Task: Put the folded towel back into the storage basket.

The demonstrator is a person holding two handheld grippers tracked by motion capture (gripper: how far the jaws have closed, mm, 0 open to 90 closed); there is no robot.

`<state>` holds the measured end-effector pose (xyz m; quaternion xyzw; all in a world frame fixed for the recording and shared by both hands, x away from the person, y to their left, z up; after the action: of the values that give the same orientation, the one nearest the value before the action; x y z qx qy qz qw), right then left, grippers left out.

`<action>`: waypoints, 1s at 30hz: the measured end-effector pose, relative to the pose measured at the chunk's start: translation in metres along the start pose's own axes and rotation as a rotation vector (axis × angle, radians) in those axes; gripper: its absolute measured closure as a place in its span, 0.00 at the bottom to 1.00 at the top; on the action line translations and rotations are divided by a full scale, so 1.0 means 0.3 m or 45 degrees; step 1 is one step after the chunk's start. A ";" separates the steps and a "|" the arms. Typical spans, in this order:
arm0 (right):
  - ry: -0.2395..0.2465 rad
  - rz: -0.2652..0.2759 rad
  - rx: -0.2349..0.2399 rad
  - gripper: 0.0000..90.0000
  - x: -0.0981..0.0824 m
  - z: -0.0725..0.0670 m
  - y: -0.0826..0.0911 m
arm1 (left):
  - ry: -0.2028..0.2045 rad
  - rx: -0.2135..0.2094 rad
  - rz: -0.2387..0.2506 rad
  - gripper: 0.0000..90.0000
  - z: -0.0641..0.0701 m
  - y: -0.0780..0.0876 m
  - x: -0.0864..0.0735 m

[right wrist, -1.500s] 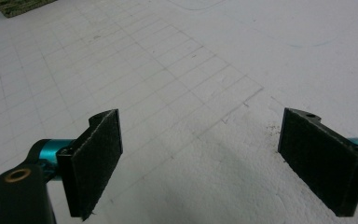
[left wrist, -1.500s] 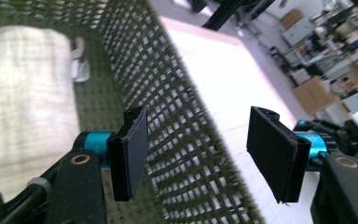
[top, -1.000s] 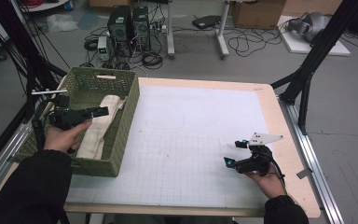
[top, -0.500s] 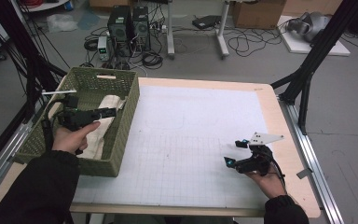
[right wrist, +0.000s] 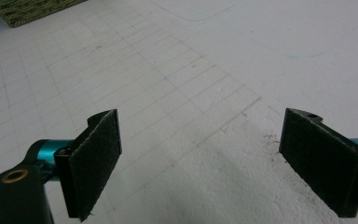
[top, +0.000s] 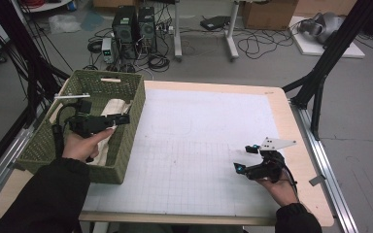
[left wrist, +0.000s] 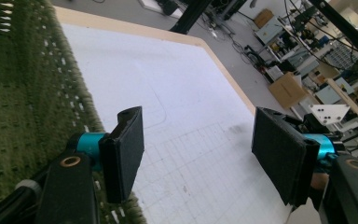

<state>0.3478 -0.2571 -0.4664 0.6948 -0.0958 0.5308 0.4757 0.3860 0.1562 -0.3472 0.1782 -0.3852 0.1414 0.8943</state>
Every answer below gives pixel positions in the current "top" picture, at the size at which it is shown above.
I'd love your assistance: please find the black frame stand with cables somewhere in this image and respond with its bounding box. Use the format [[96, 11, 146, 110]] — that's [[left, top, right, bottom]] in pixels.
[[0, 0, 71, 128]]

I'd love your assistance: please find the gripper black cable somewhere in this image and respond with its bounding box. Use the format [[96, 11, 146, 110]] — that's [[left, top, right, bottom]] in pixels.
[[51, 102, 80, 160], [282, 167, 299, 196]]

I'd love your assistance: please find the small grey bracket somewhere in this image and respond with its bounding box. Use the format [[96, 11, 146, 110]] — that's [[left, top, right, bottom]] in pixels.
[[308, 174, 327, 187]]

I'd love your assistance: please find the white table leg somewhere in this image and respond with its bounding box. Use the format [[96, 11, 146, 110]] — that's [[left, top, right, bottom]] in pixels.
[[172, 0, 184, 63], [224, 0, 241, 62]]

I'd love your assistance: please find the green woven basket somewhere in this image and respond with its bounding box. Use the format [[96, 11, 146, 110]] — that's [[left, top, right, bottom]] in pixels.
[[17, 69, 147, 185]]

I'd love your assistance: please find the flat black box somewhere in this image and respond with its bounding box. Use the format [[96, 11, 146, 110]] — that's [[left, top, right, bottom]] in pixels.
[[199, 15, 231, 32]]

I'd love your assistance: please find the tangled black floor cable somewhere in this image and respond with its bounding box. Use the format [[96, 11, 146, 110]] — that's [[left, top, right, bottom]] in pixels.
[[235, 27, 296, 60]]

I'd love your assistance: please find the white bench power supply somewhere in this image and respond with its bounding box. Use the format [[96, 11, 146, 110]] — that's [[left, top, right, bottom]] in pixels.
[[100, 37, 116, 64]]

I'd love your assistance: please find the aluminium rail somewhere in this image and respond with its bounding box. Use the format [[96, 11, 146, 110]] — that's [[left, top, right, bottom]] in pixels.
[[290, 102, 360, 233], [0, 125, 35, 212]]

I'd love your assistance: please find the grey rounded device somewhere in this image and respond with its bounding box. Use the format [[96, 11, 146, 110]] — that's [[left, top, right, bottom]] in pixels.
[[298, 12, 347, 45]]

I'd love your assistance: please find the person's right hand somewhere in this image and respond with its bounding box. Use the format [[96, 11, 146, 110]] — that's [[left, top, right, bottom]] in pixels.
[[254, 175, 298, 208]]

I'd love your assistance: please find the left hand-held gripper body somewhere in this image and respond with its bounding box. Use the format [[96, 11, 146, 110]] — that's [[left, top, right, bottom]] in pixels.
[[53, 92, 117, 139]]

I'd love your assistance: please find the person's left hand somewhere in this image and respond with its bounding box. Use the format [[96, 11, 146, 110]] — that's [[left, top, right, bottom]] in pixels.
[[61, 127, 117, 164]]

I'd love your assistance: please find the large cardboard box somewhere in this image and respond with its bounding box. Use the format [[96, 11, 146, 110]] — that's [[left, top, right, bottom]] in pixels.
[[241, 0, 300, 32]]

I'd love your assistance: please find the cream printed cloth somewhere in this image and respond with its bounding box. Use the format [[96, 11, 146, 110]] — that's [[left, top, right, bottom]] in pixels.
[[88, 98, 134, 167]]

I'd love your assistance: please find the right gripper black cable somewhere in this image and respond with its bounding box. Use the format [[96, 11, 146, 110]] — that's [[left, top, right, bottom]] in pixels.
[[282, 167, 299, 196]]

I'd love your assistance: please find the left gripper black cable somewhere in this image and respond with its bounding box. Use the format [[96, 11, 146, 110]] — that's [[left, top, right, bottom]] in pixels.
[[51, 102, 80, 160]]

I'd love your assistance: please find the white grid mat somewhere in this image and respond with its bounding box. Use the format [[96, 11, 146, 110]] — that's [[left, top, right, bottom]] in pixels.
[[82, 88, 282, 218]]

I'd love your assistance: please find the white floor board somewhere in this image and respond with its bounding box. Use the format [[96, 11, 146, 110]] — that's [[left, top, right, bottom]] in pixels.
[[288, 16, 366, 59]]

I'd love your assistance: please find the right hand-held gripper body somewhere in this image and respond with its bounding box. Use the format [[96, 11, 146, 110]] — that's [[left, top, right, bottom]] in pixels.
[[245, 136, 297, 184]]

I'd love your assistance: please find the coiled black cable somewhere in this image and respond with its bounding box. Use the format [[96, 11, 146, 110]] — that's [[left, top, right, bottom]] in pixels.
[[147, 52, 171, 73]]

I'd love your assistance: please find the large black computer tower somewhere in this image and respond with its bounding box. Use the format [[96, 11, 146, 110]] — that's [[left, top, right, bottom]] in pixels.
[[111, 5, 139, 60]]

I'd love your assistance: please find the clear plastic bag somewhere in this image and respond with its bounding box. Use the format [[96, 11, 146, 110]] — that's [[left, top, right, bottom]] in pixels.
[[48, 14, 83, 35]]

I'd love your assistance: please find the slim black computer tower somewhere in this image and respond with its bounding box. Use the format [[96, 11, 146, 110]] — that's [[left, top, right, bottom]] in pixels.
[[137, 6, 158, 54]]

